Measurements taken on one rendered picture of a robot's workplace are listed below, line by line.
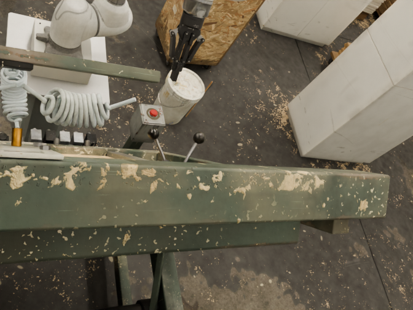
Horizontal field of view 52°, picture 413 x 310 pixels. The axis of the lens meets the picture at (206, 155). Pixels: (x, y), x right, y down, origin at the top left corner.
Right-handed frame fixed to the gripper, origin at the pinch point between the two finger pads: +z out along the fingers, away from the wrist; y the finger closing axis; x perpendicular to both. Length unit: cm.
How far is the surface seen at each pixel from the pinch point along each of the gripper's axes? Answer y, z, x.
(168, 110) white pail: 68, 81, 132
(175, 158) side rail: 16.2, 41.7, 7.4
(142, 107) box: 11, 38, 45
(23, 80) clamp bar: -55, -17, -62
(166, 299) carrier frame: 15, 89, -27
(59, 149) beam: -28, 52, 24
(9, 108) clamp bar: -56, -11, -61
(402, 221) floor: 307, 131, 62
